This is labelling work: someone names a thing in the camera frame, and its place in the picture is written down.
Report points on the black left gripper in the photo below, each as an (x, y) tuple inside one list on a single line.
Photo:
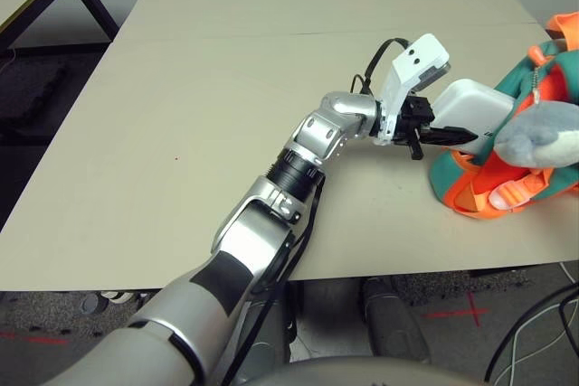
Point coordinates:
[(416, 117)]

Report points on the white Unitree power bank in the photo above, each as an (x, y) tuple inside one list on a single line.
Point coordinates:
[(470, 106)]

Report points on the orange and teal backpack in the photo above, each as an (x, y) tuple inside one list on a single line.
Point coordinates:
[(497, 178)]

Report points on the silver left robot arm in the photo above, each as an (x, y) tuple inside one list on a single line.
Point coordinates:
[(258, 241)]

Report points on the grey white plush toy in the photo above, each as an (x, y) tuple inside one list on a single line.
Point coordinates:
[(538, 133)]

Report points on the grey robot right leg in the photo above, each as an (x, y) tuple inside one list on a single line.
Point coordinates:
[(393, 322)]

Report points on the grey robot leg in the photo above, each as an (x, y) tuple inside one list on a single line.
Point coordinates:
[(393, 322), (278, 336)]

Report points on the grey robot torso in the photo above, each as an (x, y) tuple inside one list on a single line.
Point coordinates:
[(362, 374)]

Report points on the grey robot left leg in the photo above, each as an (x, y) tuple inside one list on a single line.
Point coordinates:
[(278, 336)]

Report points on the white grey caster wheels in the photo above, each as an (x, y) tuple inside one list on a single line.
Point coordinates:
[(117, 298)]

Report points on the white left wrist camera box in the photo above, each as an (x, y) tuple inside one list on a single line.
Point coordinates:
[(416, 65)]

